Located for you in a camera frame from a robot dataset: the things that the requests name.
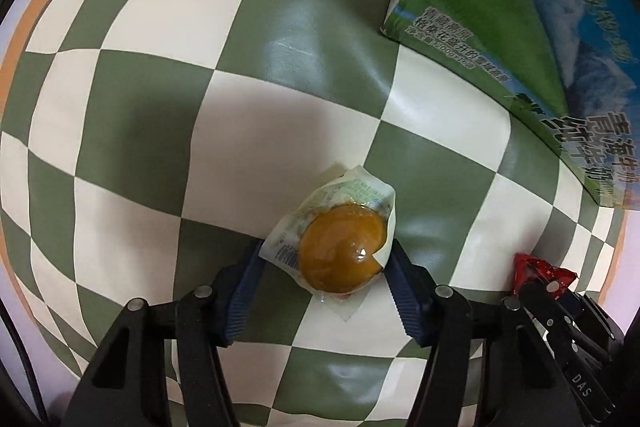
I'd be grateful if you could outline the red snack packet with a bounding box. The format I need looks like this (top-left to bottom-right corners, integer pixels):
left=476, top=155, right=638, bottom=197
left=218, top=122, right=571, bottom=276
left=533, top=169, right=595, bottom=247
left=512, top=253, right=577, bottom=297

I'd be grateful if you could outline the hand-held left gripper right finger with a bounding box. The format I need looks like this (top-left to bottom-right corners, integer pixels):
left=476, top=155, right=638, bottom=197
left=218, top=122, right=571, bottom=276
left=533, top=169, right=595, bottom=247
left=382, top=239, right=596, bottom=427

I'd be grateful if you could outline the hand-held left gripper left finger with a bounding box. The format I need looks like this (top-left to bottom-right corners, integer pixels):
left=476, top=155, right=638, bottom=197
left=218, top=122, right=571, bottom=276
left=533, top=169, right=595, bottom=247
left=60, top=239, right=268, bottom=427

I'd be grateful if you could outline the green white checkered tablecloth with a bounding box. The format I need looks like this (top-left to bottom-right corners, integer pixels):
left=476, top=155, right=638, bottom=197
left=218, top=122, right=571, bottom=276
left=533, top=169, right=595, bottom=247
left=0, top=0, right=636, bottom=427

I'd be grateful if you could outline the braised egg packet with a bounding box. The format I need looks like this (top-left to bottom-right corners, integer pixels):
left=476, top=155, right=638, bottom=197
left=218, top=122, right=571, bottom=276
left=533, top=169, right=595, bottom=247
left=263, top=164, right=397, bottom=323

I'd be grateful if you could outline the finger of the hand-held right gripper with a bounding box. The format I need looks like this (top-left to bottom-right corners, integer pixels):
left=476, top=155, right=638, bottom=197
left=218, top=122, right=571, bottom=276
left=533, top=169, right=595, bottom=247
left=520, top=279, right=617, bottom=418
left=556, top=289, right=627, bottom=364

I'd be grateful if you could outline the black cable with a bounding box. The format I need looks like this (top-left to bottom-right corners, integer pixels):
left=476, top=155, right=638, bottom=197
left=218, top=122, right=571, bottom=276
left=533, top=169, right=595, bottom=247
left=0, top=302, right=48, bottom=427

